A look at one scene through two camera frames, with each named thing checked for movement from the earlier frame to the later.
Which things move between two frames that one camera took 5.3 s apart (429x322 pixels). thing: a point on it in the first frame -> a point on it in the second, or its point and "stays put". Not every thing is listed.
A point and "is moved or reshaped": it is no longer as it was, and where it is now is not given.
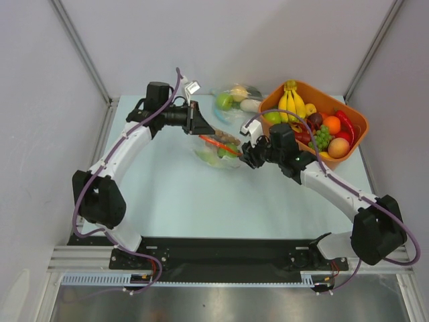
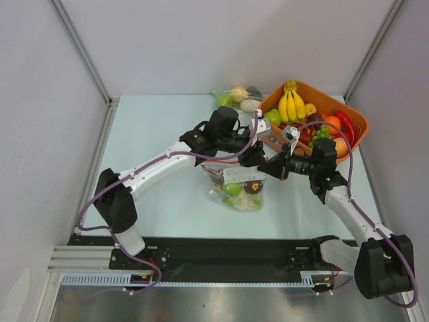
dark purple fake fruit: [315, 119] -> [253, 187]
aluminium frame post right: [355, 80] stays put
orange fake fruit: [334, 123] stays put
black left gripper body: [192, 114] -> [246, 157]
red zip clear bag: [220, 149] is moved or reshaped
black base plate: [206, 255] stays put
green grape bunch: [322, 137] stays put
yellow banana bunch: [290, 100] stays put
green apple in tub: [273, 117] stays put
